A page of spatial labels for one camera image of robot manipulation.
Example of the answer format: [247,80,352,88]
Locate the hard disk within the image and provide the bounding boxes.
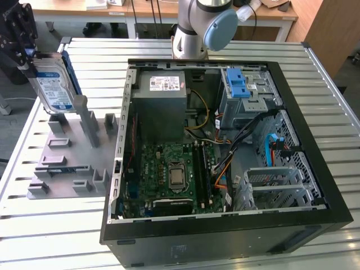
[24,49,83,115]

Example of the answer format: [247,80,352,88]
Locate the grey metal disk bay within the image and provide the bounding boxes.
[235,165,321,212]

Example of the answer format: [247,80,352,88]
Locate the black mesh waste bin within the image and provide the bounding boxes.
[0,36,32,85]

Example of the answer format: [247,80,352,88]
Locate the wooden desk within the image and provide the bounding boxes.
[30,0,299,40]

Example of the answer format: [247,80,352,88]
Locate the grey metal stand foot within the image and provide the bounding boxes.
[0,92,14,116]

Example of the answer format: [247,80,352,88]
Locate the white book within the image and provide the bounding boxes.
[85,0,109,11]

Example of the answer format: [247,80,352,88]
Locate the grey parts rack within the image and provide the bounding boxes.
[26,94,120,202]

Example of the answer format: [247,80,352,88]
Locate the grey power supply unit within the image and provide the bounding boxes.
[131,70,188,144]

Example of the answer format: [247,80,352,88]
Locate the green motherboard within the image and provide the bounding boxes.
[123,142,226,219]

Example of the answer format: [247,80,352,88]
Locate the silver CPU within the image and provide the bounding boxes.
[168,166,186,189]

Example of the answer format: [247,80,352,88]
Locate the blue plastic drive latch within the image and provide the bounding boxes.
[226,69,251,98]

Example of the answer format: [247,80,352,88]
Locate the grey optical drive cage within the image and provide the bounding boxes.
[218,67,284,132]

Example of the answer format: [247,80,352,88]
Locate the white plastic object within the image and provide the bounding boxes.
[236,0,262,21]

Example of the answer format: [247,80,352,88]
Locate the black graphics card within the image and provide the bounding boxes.
[151,198,195,217]

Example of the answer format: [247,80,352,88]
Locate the dark RAM stick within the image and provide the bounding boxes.
[200,142,215,208]

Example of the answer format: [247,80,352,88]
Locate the brown cardboard piece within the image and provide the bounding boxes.
[260,0,290,12]

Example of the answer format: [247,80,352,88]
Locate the black PC case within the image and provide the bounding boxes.
[100,58,354,268]

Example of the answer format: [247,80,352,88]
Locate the red black twisted wire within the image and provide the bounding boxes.
[125,114,138,173]

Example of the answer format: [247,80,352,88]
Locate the yellow black power wire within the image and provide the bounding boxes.
[184,89,210,131]

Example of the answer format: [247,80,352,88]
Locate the black cable bundle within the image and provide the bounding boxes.
[212,111,279,172]

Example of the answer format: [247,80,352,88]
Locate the orange yellow wire bundle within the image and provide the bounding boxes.
[214,159,234,190]

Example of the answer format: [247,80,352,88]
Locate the blue flat data wire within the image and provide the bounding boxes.
[264,134,282,169]

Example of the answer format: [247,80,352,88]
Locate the black plug power wire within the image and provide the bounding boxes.
[271,139,300,159]

